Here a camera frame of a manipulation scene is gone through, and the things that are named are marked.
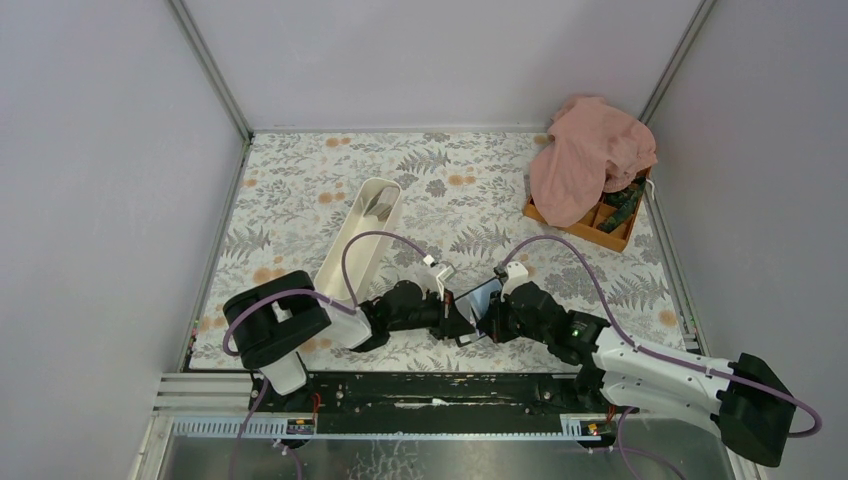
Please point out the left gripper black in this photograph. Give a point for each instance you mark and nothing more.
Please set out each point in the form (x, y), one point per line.
(448, 315)

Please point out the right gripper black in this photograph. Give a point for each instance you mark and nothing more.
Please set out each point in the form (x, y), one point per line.
(496, 315)

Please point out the cream plastic oblong tray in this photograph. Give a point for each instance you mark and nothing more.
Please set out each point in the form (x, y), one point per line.
(354, 257)

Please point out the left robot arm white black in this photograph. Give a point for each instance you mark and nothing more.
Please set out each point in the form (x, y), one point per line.
(268, 324)

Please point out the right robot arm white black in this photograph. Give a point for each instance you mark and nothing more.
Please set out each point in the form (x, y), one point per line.
(741, 402)

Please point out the wooden organizer box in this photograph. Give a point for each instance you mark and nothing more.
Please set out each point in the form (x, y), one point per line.
(611, 221)

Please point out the pink cloth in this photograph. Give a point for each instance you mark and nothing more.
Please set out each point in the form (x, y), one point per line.
(594, 149)

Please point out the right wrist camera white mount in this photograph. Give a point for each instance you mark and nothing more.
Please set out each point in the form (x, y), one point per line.
(511, 276)

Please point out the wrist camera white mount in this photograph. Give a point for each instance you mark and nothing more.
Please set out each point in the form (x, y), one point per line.
(511, 276)
(436, 277)

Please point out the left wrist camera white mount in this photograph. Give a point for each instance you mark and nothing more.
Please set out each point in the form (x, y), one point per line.
(436, 277)

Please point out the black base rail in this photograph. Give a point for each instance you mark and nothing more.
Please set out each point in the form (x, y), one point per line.
(426, 403)

